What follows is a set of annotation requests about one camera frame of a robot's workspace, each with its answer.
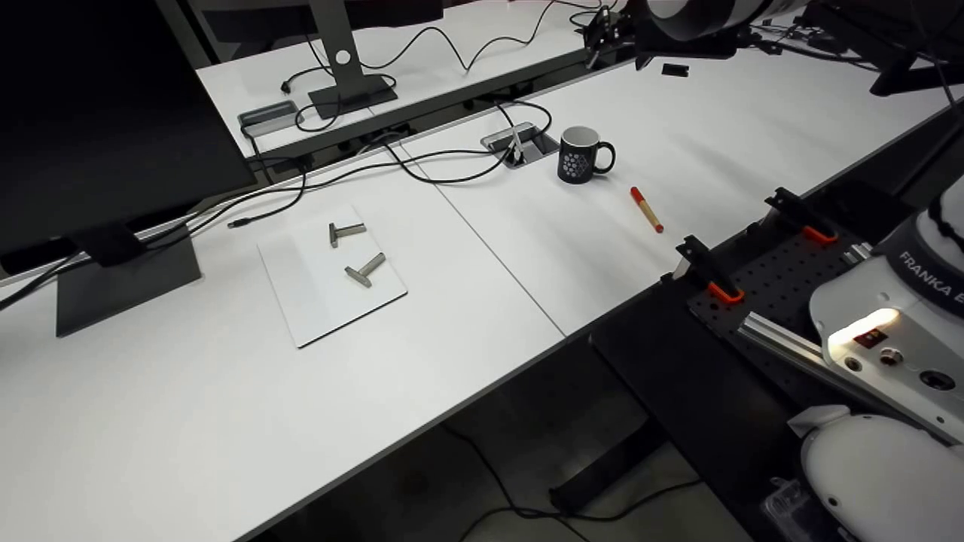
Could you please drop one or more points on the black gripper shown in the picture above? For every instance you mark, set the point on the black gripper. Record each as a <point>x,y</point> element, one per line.
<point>668,40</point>

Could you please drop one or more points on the red capped wooden marker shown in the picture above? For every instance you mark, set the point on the red capped wooden marker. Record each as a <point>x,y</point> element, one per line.
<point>645,208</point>

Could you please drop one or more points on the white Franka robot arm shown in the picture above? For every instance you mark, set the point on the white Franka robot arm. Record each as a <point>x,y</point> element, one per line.
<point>906,332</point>

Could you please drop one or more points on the black mug with white print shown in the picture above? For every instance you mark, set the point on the black mug with white print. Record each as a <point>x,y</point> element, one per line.
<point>576,155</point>

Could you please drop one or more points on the small black flat object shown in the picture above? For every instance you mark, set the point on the small black flat object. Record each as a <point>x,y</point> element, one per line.
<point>677,72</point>

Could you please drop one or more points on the black monitor stand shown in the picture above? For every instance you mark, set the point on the black monitor stand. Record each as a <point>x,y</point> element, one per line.
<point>342,61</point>

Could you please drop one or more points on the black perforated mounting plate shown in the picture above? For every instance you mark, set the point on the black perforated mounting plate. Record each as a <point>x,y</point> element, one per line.
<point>784,271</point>

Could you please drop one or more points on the black equipment stand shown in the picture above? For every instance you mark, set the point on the black equipment stand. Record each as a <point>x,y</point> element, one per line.
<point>906,30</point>

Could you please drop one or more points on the grey T-shaped piece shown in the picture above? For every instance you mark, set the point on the grey T-shaped piece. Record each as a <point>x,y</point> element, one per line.
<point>365,268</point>
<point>348,231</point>

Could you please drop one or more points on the dark grey docking hub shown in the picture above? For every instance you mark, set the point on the dark grey docking hub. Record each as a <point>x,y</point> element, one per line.
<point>265,113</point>

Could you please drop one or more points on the white flat board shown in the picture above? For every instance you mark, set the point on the white flat board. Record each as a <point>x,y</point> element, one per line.
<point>301,291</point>

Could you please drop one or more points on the black floor box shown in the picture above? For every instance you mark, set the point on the black floor box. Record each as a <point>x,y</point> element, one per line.
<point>602,472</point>

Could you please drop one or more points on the large black monitor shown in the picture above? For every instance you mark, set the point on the large black monitor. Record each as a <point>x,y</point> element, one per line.
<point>101,100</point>

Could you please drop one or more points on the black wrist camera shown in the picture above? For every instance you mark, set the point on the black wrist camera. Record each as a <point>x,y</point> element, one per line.
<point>734,40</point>

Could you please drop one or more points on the aluminium rail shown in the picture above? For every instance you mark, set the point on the aluminium rail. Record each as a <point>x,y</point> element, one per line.
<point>784,336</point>

